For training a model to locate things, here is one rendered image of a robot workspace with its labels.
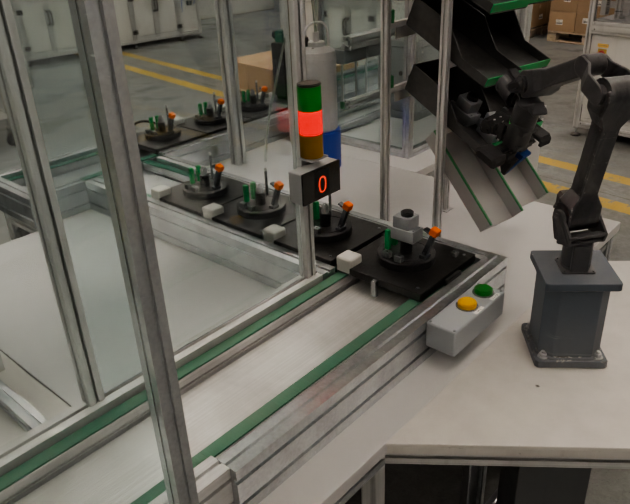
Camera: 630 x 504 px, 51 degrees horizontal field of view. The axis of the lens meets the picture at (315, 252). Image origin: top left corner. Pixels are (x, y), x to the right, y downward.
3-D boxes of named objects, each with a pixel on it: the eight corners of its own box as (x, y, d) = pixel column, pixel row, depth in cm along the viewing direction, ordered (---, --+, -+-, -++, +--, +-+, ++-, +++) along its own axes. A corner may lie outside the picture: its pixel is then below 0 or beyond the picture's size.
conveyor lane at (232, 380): (472, 292, 165) (474, 257, 160) (216, 498, 110) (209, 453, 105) (380, 260, 182) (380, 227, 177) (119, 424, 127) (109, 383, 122)
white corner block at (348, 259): (362, 268, 159) (362, 254, 157) (350, 276, 156) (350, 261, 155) (347, 263, 162) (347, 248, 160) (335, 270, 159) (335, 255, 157)
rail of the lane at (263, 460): (504, 292, 164) (508, 253, 159) (241, 518, 106) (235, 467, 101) (484, 285, 167) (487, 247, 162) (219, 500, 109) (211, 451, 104)
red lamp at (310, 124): (327, 131, 138) (326, 108, 136) (311, 138, 135) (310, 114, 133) (309, 128, 141) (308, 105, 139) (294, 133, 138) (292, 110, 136)
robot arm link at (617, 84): (650, 82, 111) (627, 67, 115) (612, 86, 109) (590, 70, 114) (596, 233, 131) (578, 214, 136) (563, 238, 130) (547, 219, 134)
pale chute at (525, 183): (537, 199, 183) (549, 192, 179) (508, 213, 176) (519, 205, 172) (485, 115, 188) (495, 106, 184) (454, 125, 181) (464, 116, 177)
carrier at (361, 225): (389, 234, 176) (390, 190, 170) (331, 268, 160) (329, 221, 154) (321, 212, 190) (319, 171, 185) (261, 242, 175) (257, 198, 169)
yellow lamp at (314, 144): (328, 154, 140) (327, 132, 138) (312, 161, 137) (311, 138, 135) (311, 150, 143) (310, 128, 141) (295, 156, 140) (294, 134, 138)
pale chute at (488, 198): (512, 217, 173) (524, 210, 169) (480, 232, 166) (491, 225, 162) (458, 128, 178) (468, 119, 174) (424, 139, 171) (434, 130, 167)
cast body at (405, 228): (423, 238, 156) (424, 211, 153) (412, 245, 153) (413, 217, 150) (394, 229, 161) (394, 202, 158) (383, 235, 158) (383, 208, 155)
